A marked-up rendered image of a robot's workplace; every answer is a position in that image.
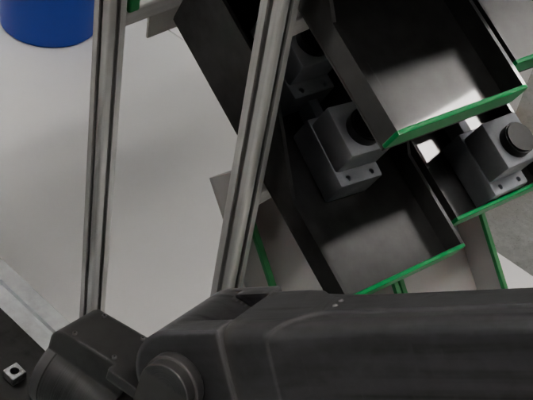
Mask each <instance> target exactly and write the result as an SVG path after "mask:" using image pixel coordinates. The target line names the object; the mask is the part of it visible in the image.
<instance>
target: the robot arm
mask: <svg viewBox="0 0 533 400"><path fill-rule="evenodd" d="M29 397H30V398H31V399H32V400H533V287H528V288H510V289H492V290H458V291H440V292H422V293H404V294H329V293H327V292H326V291H323V290H292V291H282V288H281V287H280V286H273V287H245V288H230V289H224V290H220V291H218V292H216V293H215V294H214V295H212V296H211V297H209V298H207V299H206V300H205V301H203V302H201V303H200V304H198V305H197V306H195V307H194V308H193V309H191V310H189V311H187V312H186V313H184V314H183V315H182V316H180V317H178V318H177V319H175V320H173V321H172V322H171V323H169V324H168V325H166V326H164V327H163V328H161V329H160V330H158V331H157V332H155V333H153V334H152V335H150V336H149V337H146V336H144V335H142V334H141V333H138V332H137V331H136V330H134V329H132V328H130V327H128V326H127V325H125V324H123V323H121V322H120V321H118V320H117V319H115V318H113V317H111V316H109V315H108V314H107V313H104V312H102V311H100V310H92V311H91V312H89V313H87V314H86V315H84V316H82V317H80V318H79V319H77V320H75V321H73V322H72V323H70V324H69V325H66V326H64V327H63V328H61V329H59V330H58V331H56V332H54V333H53V334H52V336H51V340H50V343H49V346H48V348H47V350H46V351H45V352H44V354H43V355H42V357H41V358H40V359H39V361H38V363H37V364H36V366H35V368H34V370H33V373H32V376H31V378H30V381H29Z"/></svg>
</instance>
